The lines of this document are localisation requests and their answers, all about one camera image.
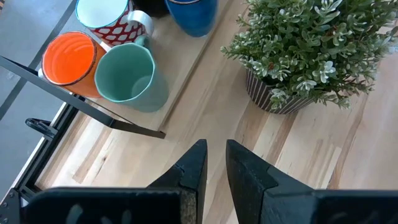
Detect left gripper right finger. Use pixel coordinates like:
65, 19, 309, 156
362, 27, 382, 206
226, 139, 398, 224

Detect teal mug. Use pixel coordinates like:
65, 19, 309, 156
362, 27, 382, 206
94, 35, 170, 113

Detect orange mug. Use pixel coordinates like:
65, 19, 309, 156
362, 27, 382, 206
41, 30, 106, 99

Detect artificial plant in striped pot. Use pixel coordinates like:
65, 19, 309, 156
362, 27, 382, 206
220, 0, 398, 115

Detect black frame bracket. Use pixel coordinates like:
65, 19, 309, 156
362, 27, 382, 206
25, 117, 59, 140

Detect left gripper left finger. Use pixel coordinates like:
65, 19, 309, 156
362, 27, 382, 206
23, 139, 208, 224

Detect blue mug white handle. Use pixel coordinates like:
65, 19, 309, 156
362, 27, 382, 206
164, 0, 218, 38

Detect black aluminium table frame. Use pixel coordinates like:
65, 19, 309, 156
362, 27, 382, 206
0, 102, 78, 224

